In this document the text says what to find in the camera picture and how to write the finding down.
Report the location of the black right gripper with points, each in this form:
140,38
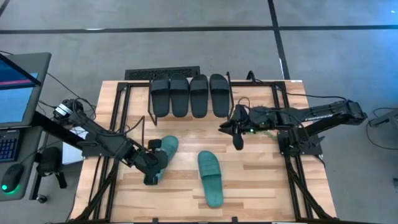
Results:
261,118

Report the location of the grey framed computer monitor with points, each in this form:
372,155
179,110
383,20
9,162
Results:
15,105

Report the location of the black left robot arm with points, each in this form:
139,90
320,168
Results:
93,130

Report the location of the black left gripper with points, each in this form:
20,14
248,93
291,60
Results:
146,160

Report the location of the green rubber slide sandal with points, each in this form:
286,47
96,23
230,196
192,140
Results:
170,146
211,180

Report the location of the black keyboard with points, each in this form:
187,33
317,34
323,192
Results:
8,146

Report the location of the black computer mouse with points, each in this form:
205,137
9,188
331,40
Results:
12,177

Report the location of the wooden shelf with black legs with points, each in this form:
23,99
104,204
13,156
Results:
233,96

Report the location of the black floor vent grille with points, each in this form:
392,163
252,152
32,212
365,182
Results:
140,74

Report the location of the small black caster wheel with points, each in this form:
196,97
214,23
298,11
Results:
41,199

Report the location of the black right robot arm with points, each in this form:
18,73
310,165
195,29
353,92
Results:
326,112

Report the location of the black rubber slide sandal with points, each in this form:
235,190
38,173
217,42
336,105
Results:
160,102
219,102
179,102
199,102

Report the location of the white paper sheet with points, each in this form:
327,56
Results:
70,155

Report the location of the black metal support beam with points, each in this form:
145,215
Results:
49,126

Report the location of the black aluminium rig frame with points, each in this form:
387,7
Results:
136,84

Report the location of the grey metal floor stand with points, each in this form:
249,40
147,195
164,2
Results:
385,119

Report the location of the grey workstation desk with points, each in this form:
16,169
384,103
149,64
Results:
29,146

